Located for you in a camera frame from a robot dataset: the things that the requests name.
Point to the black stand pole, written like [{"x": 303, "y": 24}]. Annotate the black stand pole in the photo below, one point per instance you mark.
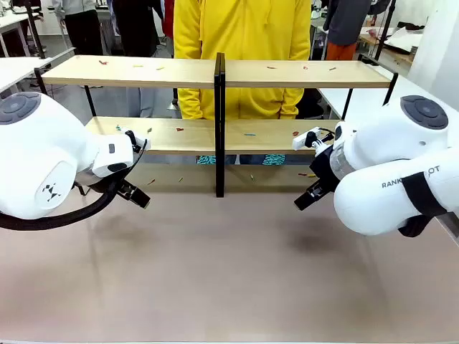
[
  {"x": 383, "y": 32},
  {"x": 36, "y": 32}
]

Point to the wooden table with clutter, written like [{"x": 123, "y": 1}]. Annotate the wooden table with clutter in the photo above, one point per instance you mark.
[{"x": 398, "y": 43}]

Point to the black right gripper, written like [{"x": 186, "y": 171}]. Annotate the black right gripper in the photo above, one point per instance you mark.
[{"x": 322, "y": 168}]

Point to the teal chenille duster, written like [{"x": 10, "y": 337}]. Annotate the teal chenille duster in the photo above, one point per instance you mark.
[
  {"x": 206, "y": 160},
  {"x": 274, "y": 160}
]

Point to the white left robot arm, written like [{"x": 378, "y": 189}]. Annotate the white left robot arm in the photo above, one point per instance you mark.
[{"x": 39, "y": 154}]

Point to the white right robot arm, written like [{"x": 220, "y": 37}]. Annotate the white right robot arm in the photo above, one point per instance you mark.
[{"x": 387, "y": 150}]

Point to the person in dark clothes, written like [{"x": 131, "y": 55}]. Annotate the person in dark clothes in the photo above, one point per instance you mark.
[{"x": 136, "y": 25}]

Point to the white side table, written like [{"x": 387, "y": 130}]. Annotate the white side table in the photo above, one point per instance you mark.
[
  {"x": 18, "y": 71},
  {"x": 362, "y": 102}
]

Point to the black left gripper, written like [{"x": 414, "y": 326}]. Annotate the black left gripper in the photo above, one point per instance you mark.
[{"x": 89, "y": 179}]

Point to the wooden shelf with black frame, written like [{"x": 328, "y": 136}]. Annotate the wooden shelf with black frame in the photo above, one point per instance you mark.
[{"x": 150, "y": 73}]

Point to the person in grey hoodie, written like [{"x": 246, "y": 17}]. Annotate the person in grey hoodie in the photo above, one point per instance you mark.
[{"x": 346, "y": 25}]

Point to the person in black trousers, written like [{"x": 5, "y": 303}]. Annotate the person in black trousers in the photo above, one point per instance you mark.
[{"x": 84, "y": 25}]

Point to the person in yellow hoodie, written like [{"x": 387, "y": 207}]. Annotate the person in yellow hoodie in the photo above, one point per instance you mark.
[{"x": 240, "y": 36}]

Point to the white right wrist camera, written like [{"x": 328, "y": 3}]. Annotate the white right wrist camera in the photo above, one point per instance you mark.
[{"x": 303, "y": 140}]

